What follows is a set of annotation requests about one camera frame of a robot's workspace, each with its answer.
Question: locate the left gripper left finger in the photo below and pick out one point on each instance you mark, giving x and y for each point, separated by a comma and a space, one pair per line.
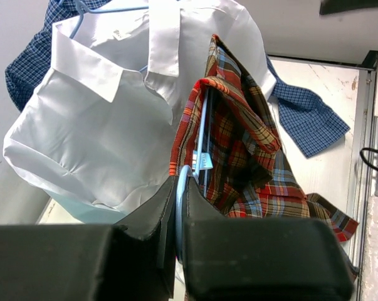
133, 259

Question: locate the red plaid shirt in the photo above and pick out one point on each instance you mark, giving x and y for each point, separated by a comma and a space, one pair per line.
251, 176

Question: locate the blue hanger white shirt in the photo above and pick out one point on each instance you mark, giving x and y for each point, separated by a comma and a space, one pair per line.
104, 41

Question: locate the white foam panel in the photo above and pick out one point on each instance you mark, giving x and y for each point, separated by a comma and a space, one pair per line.
369, 282

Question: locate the blue checked shirt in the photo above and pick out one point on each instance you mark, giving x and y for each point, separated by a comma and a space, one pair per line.
310, 123

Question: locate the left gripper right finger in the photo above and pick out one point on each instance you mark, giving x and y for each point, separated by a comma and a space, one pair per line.
259, 258

